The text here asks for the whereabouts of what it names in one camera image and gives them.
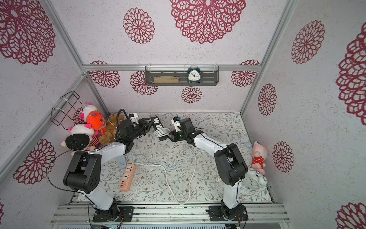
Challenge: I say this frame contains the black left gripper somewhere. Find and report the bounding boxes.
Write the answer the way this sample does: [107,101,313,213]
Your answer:
[130,117,155,141]

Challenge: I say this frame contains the striped black white object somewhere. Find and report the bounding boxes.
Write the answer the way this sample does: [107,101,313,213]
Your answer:
[152,116,170,141]

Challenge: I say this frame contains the light blue power strip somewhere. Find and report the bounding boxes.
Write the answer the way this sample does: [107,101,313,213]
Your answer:
[117,155,127,170]

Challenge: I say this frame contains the white power cord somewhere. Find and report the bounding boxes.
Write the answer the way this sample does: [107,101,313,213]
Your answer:
[132,150,224,206]

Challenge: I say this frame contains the orange power strip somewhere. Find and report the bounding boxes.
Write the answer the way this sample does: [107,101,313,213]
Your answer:
[119,164,136,192]

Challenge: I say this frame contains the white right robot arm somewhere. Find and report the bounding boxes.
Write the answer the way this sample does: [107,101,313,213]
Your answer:
[168,116,248,210]

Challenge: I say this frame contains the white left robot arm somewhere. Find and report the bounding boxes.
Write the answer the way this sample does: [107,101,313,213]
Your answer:
[63,116,163,211]

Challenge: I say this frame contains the brown teddy bear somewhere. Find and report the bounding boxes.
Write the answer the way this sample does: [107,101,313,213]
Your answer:
[99,113,124,145]

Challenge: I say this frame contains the orange plush toy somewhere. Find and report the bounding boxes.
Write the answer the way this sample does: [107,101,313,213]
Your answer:
[86,111,107,135]

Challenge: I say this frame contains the white pink plush toy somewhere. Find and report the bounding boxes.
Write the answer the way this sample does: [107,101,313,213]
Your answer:
[79,103,98,122]

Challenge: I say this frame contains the black faced striped plush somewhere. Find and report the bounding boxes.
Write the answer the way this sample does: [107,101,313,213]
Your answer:
[61,124,101,152]

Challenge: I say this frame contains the teal alarm clock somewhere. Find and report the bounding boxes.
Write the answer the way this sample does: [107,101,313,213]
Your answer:
[187,68,202,84]

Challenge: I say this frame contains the tan pouch on shelf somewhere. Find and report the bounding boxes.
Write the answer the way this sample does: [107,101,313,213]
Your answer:
[153,76,179,85]

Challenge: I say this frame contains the pink frog plush toy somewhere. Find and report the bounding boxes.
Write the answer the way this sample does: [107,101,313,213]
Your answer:
[251,141,268,175]

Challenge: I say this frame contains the white alarm clock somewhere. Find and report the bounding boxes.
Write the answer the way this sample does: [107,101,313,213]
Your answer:
[243,168,268,190]

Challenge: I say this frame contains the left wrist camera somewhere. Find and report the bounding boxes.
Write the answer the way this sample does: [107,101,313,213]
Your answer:
[129,113,138,123]

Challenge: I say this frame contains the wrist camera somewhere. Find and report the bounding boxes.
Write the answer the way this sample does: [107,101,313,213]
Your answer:
[171,116,182,132]
[129,113,138,123]

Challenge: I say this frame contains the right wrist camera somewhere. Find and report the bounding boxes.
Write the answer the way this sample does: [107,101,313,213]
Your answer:
[171,116,182,132]

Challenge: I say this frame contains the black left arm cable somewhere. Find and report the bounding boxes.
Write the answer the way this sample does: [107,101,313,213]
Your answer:
[47,108,131,201]

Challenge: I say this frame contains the grey wall shelf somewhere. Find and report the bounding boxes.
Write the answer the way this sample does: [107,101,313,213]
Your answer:
[145,65,219,86]

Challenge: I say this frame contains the black wire basket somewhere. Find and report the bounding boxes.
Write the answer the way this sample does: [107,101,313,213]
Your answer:
[50,90,85,130]

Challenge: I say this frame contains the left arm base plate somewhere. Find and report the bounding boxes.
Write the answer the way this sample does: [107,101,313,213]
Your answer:
[92,206,134,223]

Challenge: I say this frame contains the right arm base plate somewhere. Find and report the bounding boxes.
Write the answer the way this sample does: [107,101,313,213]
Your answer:
[205,204,249,221]

